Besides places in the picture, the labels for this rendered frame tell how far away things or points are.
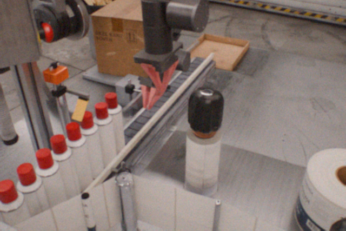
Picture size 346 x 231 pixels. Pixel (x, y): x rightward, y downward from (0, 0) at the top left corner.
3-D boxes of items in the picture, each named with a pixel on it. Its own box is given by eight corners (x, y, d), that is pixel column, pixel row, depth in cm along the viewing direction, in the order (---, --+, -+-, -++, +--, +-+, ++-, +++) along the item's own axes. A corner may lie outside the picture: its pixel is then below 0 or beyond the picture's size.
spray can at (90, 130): (94, 183, 92) (84, 123, 81) (82, 174, 95) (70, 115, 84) (108, 172, 95) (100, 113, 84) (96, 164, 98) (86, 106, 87)
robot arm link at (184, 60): (168, 32, 119) (155, 29, 111) (198, 37, 113) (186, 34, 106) (162, 66, 120) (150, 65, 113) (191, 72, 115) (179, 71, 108)
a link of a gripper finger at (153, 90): (150, 110, 110) (158, 82, 110) (131, 104, 113) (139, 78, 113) (158, 112, 116) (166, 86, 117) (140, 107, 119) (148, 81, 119)
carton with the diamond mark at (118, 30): (146, 80, 146) (144, 20, 131) (98, 72, 152) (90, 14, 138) (169, 53, 170) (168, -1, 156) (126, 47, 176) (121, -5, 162)
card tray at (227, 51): (232, 71, 158) (232, 63, 156) (181, 60, 167) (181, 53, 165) (248, 47, 180) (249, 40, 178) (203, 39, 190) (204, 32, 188)
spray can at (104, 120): (112, 171, 96) (105, 112, 85) (96, 166, 97) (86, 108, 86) (120, 159, 100) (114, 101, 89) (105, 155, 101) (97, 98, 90)
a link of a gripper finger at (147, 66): (184, 84, 76) (184, 45, 71) (171, 99, 70) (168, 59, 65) (158, 79, 78) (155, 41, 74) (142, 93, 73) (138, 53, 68)
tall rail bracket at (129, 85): (143, 123, 123) (141, 84, 114) (126, 118, 126) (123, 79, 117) (147, 118, 126) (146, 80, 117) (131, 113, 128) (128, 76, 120)
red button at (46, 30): (36, 28, 63) (52, 25, 64) (32, 22, 65) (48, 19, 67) (40, 47, 65) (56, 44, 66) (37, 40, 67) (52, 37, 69)
